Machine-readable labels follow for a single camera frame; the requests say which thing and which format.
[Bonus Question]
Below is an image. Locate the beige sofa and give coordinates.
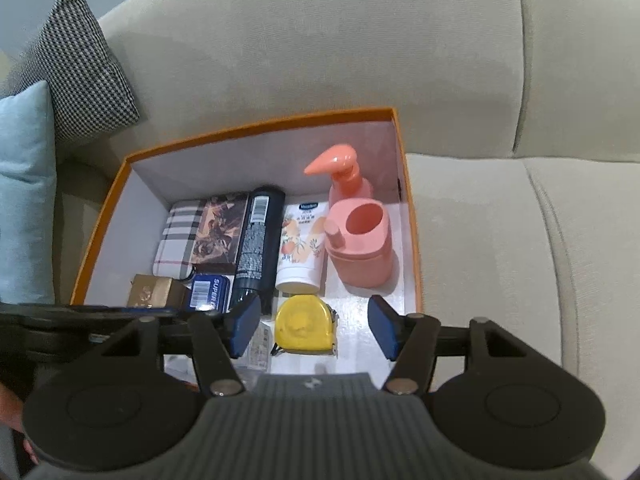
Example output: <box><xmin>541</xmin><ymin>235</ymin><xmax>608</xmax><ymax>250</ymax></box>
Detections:
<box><xmin>50</xmin><ymin>0</ymin><xmax>640</xmax><ymax>480</ymax></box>

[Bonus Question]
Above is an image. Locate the orange cardboard box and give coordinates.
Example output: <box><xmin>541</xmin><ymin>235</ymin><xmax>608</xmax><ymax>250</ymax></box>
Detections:
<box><xmin>70</xmin><ymin>106</ymin><xmax>427</xmax><ymax>386</ymax></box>

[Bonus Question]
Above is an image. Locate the dark blue spray can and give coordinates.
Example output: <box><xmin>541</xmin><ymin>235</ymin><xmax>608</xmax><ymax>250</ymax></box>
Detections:
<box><xmin>228</xmin><ymin>185</ymin><xmax>287</xmax><ymax>315</ymax></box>

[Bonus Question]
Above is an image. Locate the clear labelled packet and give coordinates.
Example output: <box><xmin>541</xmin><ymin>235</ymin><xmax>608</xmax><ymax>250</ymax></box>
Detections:
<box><xmin>244</xmin><ymin>322</ymin><xmax>275</xmax><ymax>374</ymax></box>

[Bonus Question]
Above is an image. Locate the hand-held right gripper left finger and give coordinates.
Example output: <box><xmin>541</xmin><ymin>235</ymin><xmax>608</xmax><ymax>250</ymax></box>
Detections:
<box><xmin>91</xmin><ymin>294</ymin><xmax>263</xmax><ymax>399</ymax></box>

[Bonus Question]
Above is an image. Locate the small brown box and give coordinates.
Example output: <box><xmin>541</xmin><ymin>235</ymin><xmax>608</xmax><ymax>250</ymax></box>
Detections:
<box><xmin>127</xmin><ymin>273</ymin><xmax>190</xmax><ymax>310</ymax></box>

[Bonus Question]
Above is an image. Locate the yellow tape measure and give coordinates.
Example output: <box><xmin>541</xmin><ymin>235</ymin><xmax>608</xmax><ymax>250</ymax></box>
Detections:
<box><xmin>270</xmin><ymin>294</ymin><xmax>339</xmax><ymax>359</ymax></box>

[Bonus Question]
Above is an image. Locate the pink pump bottle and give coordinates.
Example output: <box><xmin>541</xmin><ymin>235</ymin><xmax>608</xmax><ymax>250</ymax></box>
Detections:
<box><xmin>303</xmin><ymin>143</ymin><xmax>374</xmax><ymax>209</ymax></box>

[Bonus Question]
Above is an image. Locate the person's left hand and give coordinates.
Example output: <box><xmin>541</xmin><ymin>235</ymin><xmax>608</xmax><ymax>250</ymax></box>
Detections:
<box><xmin>0</xmin><ymin>382</ymin><xmax>42</xmax><ymax>465</ymax></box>

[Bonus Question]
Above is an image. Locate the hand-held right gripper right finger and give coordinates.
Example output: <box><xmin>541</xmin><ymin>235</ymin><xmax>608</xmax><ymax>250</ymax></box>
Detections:
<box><xmin>367</xmin><ymin>294</ymin><xmax>547</xmax><ymax>397</ymax></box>

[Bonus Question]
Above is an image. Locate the white lotion tube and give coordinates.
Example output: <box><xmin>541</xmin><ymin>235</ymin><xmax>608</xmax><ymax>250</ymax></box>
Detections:
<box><xmin>274</xmin><ymin>202</ymin><xmax>329</xmax><ymax>295</ymax></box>

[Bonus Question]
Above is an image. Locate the brown picture box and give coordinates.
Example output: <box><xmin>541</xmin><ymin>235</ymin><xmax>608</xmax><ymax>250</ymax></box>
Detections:
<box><xmin>190</xmin><ymin>192</ymin><xmax>250</xmax><ymax>267</ymax></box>

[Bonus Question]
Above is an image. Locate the houndstooth pillow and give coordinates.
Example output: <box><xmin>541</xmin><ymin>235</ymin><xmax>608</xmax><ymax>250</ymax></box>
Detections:
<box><xmin>9</xmin><ymin>0</ymin><xmax>141</xmax><ymax>144</ymax></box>

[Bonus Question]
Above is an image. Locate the blue tin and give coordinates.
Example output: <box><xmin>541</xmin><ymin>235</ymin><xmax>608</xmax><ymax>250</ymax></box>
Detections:
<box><xmin>189</xmin><ymin>273</ymin><xmax>232</xmax><ymax>314</ymax></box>

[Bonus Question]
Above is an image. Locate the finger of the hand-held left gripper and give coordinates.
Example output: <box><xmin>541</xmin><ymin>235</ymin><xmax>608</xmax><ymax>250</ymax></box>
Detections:
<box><xmin>20</xmin><ymin>322</ymin><xmax>137</xmax><ymax>350</ymax></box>
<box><xmin>0</xmin><ymin>301</ymin><xmax>180</xmax><ymax>325</ymax></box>

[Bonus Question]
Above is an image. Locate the plaid case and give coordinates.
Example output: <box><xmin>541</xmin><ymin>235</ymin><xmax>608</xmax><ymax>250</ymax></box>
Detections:
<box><xmin>152</xmin><ymin>200</ymin><xmax>207</xmax><ymax>279</ymax></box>

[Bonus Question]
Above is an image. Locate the light blue pillow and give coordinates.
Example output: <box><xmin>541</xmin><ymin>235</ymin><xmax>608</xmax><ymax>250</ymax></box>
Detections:
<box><xmin>0</xmin><ymin>80</ymin><xmax>59</xmax><ymax>307</ymax></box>

